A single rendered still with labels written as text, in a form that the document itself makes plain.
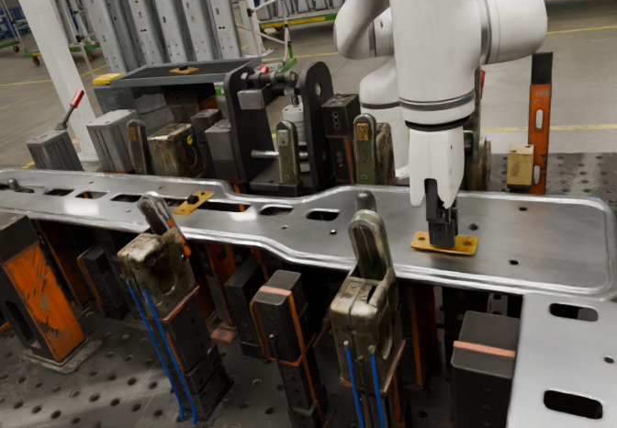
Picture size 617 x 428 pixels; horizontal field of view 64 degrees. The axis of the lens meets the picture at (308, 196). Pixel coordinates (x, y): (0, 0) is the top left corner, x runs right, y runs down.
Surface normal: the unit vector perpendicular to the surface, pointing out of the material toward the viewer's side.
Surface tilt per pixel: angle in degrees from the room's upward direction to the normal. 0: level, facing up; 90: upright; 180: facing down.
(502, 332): 0
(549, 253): 0
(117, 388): 0
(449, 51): 90
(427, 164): 87
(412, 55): 90
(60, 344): 90
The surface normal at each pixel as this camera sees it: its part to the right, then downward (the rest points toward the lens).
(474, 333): -0.17, -0.87
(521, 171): -0.42, 0.49
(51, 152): 0.89, 0.06
